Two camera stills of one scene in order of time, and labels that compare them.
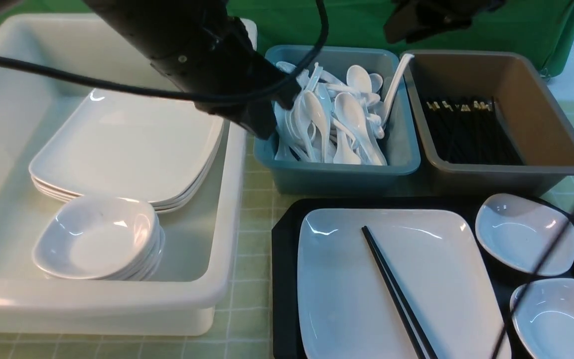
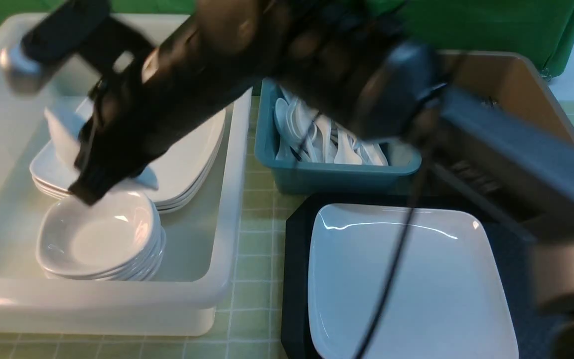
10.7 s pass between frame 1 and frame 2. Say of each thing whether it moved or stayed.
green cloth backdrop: stayed
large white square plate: moved
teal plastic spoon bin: stayed
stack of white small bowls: stayed
